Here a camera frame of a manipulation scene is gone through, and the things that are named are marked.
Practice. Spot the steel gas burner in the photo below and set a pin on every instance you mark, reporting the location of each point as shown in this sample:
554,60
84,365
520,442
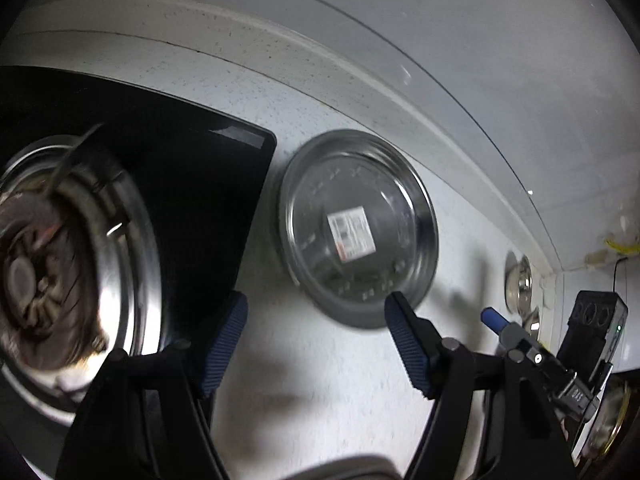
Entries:
120,270

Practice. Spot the steel plate with white label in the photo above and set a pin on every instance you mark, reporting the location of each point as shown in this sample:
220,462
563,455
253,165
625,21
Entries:
325,195

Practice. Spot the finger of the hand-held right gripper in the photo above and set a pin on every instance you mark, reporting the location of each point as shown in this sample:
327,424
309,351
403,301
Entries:
492,317

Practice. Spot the yellow object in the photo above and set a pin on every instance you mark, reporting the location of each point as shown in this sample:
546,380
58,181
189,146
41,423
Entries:
622,246

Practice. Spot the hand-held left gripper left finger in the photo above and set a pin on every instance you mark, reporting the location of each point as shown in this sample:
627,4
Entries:
225,345

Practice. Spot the gold rimmed round dish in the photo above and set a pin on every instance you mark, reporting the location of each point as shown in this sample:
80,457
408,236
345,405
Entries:
609,422

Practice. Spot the black glass gas stove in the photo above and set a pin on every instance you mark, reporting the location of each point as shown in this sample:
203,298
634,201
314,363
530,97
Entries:
200,185

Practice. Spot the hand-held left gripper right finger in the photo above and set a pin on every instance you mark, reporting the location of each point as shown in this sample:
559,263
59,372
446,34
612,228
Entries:
407,345

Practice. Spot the small steel bowl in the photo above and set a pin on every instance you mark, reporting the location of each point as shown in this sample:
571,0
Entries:
517,282

